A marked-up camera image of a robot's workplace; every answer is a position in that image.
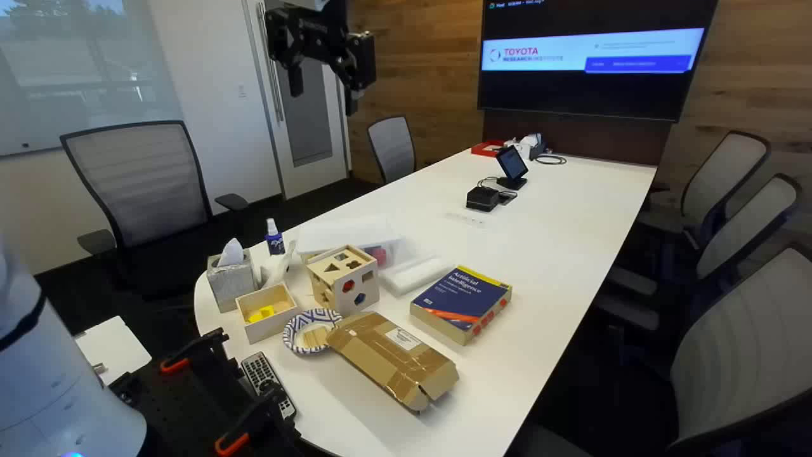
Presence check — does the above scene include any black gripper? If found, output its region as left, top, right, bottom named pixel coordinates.
left=265, top=3, right=381, bottom=119

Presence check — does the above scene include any brown cardboard box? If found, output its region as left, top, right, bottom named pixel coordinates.
left=325, top=309, right=461, bottom=417

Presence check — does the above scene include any small black box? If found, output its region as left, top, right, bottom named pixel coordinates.
left=464, top=183, right=502, bottom=213

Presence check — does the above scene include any grey tissue box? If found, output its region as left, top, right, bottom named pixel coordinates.
left=206, top=237, right=261, bottom=312

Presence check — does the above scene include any white door with glass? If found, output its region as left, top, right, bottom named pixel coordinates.
left=240, top=0, right=351, bottom=204

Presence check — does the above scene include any grey mesh office chair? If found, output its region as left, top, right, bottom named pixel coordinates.
left=366, top=114, right=419, bottom=185
left=639, top=128, right=775, bottom=251
left=594, top=172, right=805, bottom=337
left=515, top=242, right=812, bottom=457

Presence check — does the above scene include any clear plastic container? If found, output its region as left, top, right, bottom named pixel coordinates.
left=292, top=218, right=412, bottom=270

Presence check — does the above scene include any small blue spray bottle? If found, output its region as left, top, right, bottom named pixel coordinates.
left=265, top=216, right=290, bottom=257

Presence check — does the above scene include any red flat object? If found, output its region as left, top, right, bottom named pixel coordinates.
left=470, top=139, right=507, bottom=159

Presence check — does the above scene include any wooden shape sorter cube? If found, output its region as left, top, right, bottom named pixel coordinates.
left=304, top=243, right=383, bottom=321

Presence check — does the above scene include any black tablet on stand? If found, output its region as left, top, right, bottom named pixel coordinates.
left=493, top=142, right=534, bottom=192

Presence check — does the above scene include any black mesh office chair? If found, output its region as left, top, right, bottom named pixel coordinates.
left=59, top=117, right=251, bottom=299

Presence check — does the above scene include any white foam packet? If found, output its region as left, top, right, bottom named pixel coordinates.
left=376, top=257, right=451, bottom=296

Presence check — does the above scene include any small wooden tray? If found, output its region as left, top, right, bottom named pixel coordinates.
left=234, top=282, right=304, bottom=346

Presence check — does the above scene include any yellow toy piece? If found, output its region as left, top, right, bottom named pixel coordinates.
left=246, top=302, right=281, bottom=326

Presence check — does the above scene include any blue patterned paper plate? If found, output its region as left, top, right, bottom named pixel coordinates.
left=279, top=308, right=347, bottom=357

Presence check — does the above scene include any blue and yellow book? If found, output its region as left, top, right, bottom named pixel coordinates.
left=408, top=262, right=515, bottom=347

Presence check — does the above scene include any black clamp with orange tip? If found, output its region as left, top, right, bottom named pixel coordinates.
left=210, top=387, right=286, bottom=457
left=157, top=326, right=232, bottom=379

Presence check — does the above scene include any black remote keypad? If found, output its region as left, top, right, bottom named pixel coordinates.
left=239, top=350, right=299, bottom=423

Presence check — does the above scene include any white paper sheet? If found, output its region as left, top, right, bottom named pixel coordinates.
left=73, top=312, right=155, bottom=389

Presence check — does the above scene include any black mounting board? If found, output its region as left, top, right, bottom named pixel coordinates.
left=107, top=336, right=337, bottom=457

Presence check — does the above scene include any white cable bundle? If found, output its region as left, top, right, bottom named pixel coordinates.
left=512, top=133, right=572, bottom=168

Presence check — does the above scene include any wall mounted TV screen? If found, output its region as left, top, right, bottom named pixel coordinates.
left=476, top=0, right=721, bottom=124

